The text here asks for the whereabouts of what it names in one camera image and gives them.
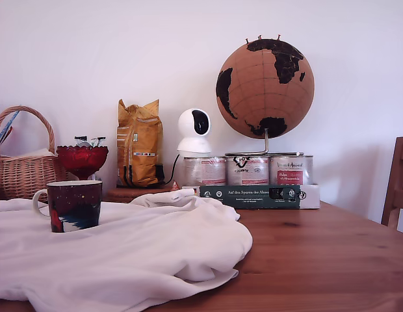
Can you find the tin can with script label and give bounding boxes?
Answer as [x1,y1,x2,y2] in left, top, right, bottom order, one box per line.
[268,155,315,186]

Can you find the red glass footed bowl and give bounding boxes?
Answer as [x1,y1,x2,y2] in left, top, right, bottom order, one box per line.
[56,145,109,181]

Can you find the tin can with black logo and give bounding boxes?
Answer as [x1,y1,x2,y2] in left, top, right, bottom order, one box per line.
[226,155,270,186]

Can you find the green and white cardboard tray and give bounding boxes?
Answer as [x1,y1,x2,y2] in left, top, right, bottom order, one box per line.
[181,183,321,210]

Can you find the white dome security camera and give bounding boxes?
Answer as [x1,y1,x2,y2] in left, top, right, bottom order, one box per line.
[176,108,213,155]

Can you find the cork globe on metal stand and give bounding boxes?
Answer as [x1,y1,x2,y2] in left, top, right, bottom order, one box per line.
[215,34,316,157]

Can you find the white cloth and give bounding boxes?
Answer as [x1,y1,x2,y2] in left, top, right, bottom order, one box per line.
[0,189,254,312]

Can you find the black power cable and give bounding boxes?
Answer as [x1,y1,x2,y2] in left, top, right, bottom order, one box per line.
[162,153,181,185]

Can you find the yellow paper coffee bag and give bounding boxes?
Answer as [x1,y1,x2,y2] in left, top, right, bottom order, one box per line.
[116,99,164,189]

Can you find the tin can with red label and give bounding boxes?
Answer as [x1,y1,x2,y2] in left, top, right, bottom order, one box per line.
[183,156,228,187]

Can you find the round woven cork trivet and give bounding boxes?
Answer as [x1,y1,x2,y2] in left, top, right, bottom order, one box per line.
[106,185,174,203]

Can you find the wicker basket with handle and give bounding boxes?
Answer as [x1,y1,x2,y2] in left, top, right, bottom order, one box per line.
[0,105,68,200]

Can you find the papers in wicker basket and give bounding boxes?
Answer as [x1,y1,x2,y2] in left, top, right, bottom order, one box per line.
[0,110,56,159]

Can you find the dark red printed coffee mug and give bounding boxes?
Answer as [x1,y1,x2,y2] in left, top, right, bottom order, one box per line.
[32,180,103,233]

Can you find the sachets in red bowl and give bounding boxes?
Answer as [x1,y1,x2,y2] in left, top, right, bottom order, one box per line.
[73,135,107,150]

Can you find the wooden chair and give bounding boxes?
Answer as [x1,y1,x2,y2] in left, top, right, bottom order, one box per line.
[380,136,403,232]

